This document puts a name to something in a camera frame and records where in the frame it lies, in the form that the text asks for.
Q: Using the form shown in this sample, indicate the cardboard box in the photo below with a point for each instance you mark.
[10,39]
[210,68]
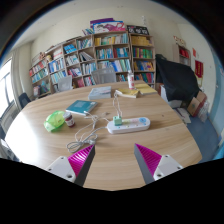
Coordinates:
[196,103]

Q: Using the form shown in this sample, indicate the grey book stack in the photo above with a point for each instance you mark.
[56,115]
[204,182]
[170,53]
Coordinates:
[100,93]

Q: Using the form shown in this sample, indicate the black cloth-covered object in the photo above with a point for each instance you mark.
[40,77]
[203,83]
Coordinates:
[179,80]

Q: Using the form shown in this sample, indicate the clear plastic bottle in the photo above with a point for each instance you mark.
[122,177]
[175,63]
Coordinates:
[131,80]

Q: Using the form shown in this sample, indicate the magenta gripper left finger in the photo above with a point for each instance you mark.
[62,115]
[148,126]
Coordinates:
[75,167]

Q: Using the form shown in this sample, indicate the grey chair left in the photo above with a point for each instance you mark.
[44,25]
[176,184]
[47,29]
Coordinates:
[65,84]

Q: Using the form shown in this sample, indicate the small red-labelled jar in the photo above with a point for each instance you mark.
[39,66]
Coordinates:
[69,119]

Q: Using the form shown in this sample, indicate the green plastic bag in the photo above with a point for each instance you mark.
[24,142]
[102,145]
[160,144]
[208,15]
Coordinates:
[54,121]

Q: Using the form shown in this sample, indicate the green charger plug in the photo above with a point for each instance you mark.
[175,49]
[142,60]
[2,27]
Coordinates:
[117,120]

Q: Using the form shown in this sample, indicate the teal book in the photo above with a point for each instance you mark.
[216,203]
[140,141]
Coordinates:
[81,107]

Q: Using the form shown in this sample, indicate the white power strip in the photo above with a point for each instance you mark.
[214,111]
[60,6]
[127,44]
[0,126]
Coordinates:
[129,125]

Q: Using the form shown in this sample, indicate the yellow book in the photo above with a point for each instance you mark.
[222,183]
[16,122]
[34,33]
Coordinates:
[130,93]

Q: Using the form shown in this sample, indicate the colourful boxes atop shelf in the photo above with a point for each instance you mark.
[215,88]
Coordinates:
[110,25]

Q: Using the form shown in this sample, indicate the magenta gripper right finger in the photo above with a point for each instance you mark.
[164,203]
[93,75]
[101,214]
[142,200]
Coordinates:
[154,166]

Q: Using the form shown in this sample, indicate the wooden bookshelf with books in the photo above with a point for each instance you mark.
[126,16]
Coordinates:
[79,57]

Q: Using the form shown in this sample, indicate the yellow paper pad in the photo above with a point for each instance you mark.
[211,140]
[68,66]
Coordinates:
[145,89]

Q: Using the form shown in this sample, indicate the dark blue office chair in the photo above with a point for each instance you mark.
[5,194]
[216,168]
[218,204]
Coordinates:
[24,100]

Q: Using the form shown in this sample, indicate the small wall cabinet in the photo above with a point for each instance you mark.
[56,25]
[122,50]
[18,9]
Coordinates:
[181,55]

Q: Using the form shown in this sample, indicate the red wall banner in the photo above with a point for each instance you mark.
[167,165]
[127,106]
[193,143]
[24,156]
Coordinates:
[198,69]

